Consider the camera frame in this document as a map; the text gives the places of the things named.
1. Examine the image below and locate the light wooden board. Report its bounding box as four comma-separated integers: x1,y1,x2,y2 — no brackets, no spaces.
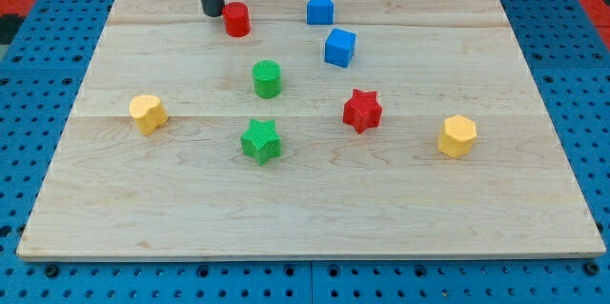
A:
17,0,606,262

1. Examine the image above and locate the yellow hexagon block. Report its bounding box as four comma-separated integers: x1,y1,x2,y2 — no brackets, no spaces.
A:
437,115,478,158

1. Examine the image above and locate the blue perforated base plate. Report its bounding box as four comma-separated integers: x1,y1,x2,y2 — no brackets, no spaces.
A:
1,0,609,303

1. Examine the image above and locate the green cylinder block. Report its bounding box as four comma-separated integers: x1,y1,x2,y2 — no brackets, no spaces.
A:
252,60,282,99

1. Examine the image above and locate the blue house-shaped block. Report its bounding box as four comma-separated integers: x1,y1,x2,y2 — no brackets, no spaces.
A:
306,0,335,25

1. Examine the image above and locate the green star block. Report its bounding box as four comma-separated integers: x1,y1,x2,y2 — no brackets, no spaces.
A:
240,119,282,166

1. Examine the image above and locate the red cylinder block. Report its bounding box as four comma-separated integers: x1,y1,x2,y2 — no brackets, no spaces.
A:
222,2,251,37

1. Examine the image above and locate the blue cube block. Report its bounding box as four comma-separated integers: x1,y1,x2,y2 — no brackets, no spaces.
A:
324,29,356,68

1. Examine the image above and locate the yellow heart block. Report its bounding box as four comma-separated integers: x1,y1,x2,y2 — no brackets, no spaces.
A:
129,94,169,135

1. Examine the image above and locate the red star block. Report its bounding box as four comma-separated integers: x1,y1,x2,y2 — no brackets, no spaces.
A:
342,89,382,133

